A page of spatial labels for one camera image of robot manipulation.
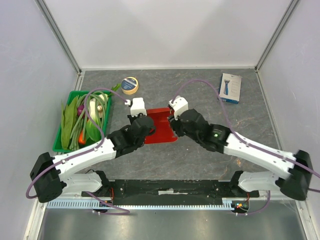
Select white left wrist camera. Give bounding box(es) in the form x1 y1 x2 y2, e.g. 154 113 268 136
124 97 147 117

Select green leafy vegetables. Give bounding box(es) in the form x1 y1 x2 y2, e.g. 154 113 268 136
60 95 79 150

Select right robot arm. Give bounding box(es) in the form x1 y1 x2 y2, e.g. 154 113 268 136
168 109 313 201

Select slotted cable duct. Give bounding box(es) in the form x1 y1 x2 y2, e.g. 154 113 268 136
46 198 237 210

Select masking tape roll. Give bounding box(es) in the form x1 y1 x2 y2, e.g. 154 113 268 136
120 76 139 95

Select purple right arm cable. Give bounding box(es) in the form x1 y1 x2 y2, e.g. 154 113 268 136
172 79 320 216

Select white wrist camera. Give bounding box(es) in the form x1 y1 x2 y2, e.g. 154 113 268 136
124 97 147 117
169 95 189 120

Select red paper box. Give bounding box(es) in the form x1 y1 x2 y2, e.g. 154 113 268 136
144 107 178 145

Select razor package box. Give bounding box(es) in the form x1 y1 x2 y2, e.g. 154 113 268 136
218 73 242 104

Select orange carrot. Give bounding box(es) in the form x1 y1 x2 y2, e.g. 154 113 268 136
78 131 86 145

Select green long beans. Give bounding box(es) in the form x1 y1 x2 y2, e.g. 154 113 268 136
68 91 111 151

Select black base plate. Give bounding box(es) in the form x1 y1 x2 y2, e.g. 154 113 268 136
81 178 260 206

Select bok choy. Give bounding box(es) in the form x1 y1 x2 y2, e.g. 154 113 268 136
85 98 101 142

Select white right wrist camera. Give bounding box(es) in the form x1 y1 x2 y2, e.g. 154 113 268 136
169 95 189 120

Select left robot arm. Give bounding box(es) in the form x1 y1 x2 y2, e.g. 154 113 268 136
30 115 156 203

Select purple onion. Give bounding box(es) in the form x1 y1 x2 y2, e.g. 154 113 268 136
77 105 85 116

